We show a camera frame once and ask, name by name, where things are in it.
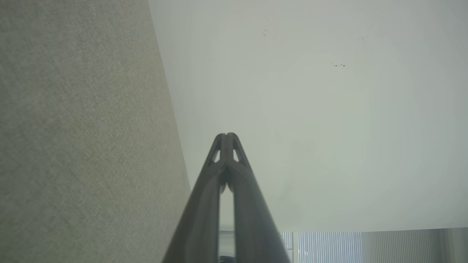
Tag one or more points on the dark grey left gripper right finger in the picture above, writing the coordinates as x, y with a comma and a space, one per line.
252, 226

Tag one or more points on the grey fabric sofa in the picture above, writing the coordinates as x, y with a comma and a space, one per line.
80, 131

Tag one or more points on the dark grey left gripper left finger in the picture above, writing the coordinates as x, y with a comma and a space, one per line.
199, 219

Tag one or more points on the white vertical window blinds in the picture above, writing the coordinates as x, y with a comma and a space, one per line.
329, 248

